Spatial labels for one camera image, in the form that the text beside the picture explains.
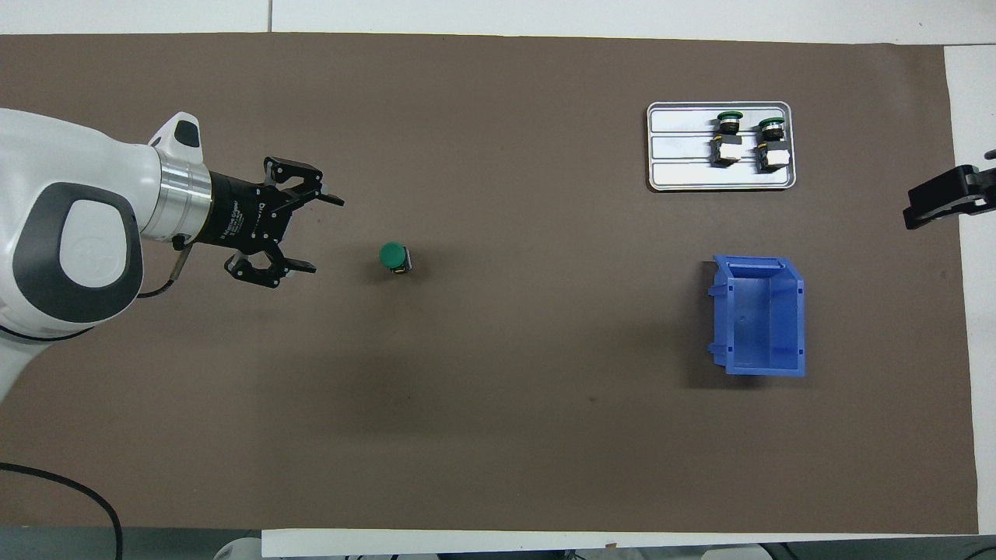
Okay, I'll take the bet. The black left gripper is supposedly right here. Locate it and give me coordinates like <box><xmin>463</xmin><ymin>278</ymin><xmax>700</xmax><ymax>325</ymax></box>
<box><xmin>193</xmin><ymin>156</ymin><xmax>346</xmax><ymax>291</ymax></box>

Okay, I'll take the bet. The green push button switch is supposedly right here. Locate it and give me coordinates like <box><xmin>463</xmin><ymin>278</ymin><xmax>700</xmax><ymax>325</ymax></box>
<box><xmin>710</xmin><ymin>111</ymin><xmax>744</xmax><ymax>167</ymax></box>
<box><xmin>378</xmin><ymin>242</ymin><xmax>413</xmax><ymax>275</ymax></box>
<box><xmin>753</xmin><ymin>117</ymin><xmax>791</xmax><ymax>173</ymax></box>

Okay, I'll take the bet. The blue plastic bin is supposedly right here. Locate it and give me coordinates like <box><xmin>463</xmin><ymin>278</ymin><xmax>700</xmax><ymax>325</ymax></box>
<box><xmin>707</xmin><ymin>255</ymin><xmax>807</xmax><ymax>378</ymax></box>

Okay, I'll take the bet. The grey metal tray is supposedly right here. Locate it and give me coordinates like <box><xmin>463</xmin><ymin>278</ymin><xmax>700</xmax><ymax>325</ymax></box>
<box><xmin>646</xmin><ymin>101</ymin><xmax>797</xmax><ymax>193</ymax></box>

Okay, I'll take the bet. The brown table mat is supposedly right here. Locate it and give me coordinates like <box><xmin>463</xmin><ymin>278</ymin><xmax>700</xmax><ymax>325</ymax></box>
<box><xmin>0</xmin><ymin>33</ymin><xmax>980</xmax><ymax>536</ymax></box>

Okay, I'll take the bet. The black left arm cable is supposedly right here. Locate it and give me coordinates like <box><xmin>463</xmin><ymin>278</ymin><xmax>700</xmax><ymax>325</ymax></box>
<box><xmin>0</xmin><ymin>237</ymin><xmax>193</xmax><ymax>560</ymax></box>

